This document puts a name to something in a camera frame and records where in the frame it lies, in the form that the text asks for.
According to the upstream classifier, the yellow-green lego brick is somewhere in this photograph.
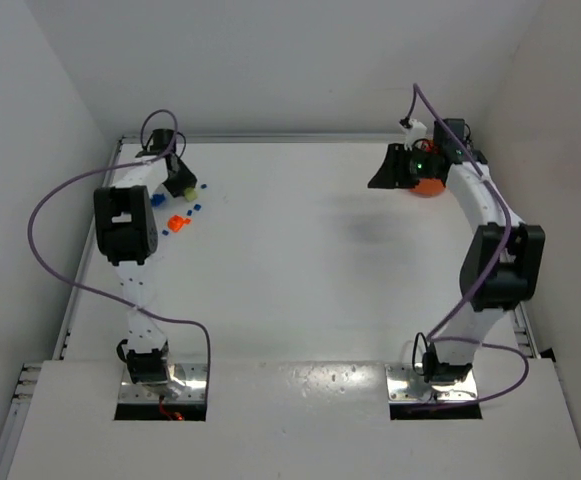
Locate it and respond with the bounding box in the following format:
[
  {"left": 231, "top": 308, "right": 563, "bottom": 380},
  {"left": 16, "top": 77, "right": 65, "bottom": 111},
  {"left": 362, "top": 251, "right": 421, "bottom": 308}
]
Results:
[{"left": 184, "top": 188, "right": 197, "bottom": 201}]

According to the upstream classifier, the blue lego piece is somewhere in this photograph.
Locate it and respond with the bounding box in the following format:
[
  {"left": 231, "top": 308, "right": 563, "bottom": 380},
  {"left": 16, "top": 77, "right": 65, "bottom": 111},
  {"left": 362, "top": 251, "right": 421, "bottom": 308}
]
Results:
[{"left": 151, "top": 194, "right": 166, "bottom": 207}]

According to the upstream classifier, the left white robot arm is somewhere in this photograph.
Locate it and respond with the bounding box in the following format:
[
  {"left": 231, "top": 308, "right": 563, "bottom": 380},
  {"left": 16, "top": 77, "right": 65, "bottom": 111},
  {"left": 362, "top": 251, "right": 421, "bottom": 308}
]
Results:
[{"left": 93, "top": 128, "right": 197, "bottom": 386}]

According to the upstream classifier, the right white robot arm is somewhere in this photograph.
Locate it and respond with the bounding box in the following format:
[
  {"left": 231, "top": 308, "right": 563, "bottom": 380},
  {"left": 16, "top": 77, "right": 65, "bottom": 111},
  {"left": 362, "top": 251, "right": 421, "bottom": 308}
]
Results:
[{"left": 367, "top": 117, "right": 546, "bottom": 384}]

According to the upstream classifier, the orange round divided container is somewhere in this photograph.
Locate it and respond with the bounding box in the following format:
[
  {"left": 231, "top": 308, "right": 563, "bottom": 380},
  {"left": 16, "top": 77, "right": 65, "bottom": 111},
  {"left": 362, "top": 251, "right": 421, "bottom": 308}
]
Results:
[{"left": 410, "top": 179, "right": 446, "bottom": 198}]

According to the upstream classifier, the orange lego piece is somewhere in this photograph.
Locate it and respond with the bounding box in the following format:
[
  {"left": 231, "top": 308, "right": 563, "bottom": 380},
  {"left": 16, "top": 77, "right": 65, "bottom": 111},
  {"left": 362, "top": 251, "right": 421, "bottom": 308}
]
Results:
[{"left": 167, "top": 215, "right": 191, "bottom": 233}]

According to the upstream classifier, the white front cover board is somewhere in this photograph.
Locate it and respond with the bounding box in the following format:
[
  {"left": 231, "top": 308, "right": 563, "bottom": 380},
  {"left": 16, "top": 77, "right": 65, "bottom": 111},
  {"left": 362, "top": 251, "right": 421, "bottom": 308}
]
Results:
[{"left": 9, "top": 360, "right": 581, "bottom": 479}]

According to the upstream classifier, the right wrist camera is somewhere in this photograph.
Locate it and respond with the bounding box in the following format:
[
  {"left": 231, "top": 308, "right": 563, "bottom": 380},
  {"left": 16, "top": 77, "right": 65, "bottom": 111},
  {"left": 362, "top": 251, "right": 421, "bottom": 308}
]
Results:
[{"left": 399, "top": 117, "right": 427, "bottom": 150}]

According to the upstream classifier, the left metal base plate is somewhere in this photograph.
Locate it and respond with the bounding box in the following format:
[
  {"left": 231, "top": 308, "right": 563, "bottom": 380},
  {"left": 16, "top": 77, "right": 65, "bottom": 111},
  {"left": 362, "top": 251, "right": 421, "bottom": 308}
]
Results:
[{"left": 117, "top": 363, "right": 208, "bottom": 405}]

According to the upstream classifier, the metal base plate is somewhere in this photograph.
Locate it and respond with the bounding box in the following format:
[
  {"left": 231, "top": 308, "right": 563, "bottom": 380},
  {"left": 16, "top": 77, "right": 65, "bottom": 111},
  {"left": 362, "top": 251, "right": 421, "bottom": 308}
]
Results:
[
  {"left": 385, "top": 363, "right": 479, "bottom": 405},
  {"left": 117, "top": 363, "right": 208, "bottom": 405}
]

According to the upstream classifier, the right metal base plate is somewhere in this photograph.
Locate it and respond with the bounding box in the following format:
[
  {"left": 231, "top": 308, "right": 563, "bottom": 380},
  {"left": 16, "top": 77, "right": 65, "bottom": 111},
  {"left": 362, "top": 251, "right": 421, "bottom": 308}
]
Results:
[{"left": 385, "top": 363, "right": 479, "bottom": 405}]

